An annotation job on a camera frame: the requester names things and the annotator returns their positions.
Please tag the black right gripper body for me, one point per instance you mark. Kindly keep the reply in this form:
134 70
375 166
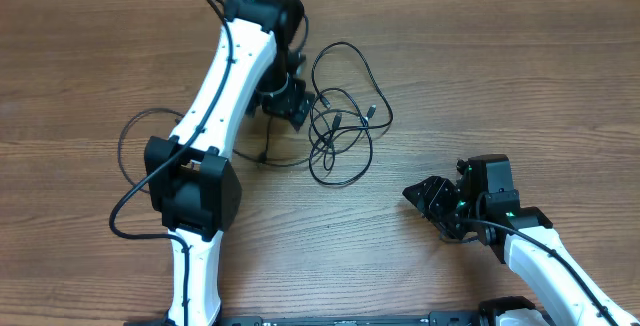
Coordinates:
470 204

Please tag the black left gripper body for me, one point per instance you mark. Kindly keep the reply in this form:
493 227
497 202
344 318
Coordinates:
281 96

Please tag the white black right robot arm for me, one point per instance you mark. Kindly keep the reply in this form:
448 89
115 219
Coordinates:
533 250

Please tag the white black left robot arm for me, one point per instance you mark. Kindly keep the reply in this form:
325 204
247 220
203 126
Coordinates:
191 179

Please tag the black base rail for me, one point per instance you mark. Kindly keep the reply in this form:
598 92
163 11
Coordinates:
434 318

